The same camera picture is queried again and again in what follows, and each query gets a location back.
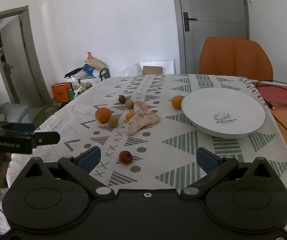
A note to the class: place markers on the dark brown round fruit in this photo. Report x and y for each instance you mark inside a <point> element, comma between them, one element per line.
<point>122,99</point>

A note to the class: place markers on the brown longan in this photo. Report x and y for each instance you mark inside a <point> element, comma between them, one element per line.
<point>113,122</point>

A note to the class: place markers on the orange chair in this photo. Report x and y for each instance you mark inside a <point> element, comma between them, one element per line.
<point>235,57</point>

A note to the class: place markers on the open grey doorway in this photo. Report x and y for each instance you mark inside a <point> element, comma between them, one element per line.
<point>19,65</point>

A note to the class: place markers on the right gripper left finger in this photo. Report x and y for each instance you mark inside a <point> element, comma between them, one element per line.
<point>77,169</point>

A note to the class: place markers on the pile of bags clutter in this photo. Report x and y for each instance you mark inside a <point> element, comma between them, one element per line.
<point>85,77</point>

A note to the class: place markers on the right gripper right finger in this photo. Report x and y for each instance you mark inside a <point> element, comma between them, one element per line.
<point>217,169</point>

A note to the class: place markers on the tan longan fruit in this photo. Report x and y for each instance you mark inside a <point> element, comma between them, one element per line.
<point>129,104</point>

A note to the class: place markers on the grey door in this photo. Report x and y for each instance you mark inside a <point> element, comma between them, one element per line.
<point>216,18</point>

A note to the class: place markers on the small kumquat orange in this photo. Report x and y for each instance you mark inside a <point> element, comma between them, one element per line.
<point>129,116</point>

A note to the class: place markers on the white plate with Sweet text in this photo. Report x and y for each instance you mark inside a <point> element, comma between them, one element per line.
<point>223,113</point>

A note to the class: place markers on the grey-green sofa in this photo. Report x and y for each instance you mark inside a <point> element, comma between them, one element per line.
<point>16,113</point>

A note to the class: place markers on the orange box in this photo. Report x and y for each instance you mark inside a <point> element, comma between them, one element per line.
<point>60,92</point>

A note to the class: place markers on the cardboard box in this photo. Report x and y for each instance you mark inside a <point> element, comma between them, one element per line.
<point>151,70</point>

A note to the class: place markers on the black door handle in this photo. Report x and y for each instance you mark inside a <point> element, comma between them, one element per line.
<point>187,20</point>

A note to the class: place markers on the patterned white tablecloth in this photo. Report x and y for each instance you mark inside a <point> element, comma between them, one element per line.
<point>164,153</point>

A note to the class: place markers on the large pomelo segment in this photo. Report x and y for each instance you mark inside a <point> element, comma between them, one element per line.
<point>141,120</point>

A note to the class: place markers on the large orange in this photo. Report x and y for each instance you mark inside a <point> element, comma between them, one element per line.
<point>103,115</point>

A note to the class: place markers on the white foam board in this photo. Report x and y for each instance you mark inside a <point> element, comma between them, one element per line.
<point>167,65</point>

